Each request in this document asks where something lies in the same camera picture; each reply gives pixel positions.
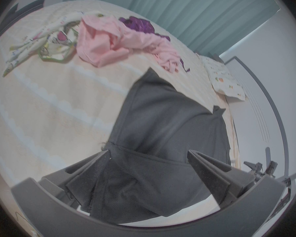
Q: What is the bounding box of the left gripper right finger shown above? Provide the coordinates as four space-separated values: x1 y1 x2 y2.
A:
187 149 256 204

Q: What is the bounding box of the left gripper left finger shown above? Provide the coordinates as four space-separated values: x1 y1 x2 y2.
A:
41 150 111 208

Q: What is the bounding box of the black T-shirt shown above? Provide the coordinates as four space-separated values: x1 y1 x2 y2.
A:
90 67 232 218

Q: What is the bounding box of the bed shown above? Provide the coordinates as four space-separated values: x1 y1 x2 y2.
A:
0 0 286 226

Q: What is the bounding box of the white printed pillow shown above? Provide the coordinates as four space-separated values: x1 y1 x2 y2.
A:
197 54 247 101

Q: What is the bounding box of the pink garment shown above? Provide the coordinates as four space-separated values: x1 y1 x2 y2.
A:
75 15 185 73

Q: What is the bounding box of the white printed pyjama garment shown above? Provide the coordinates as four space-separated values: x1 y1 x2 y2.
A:
2 11 83 77

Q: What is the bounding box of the blue-green curtain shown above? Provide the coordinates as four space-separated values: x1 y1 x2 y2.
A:
62 0 280 55

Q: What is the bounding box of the purple satin garment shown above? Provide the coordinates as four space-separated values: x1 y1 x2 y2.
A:
118 16 191 73

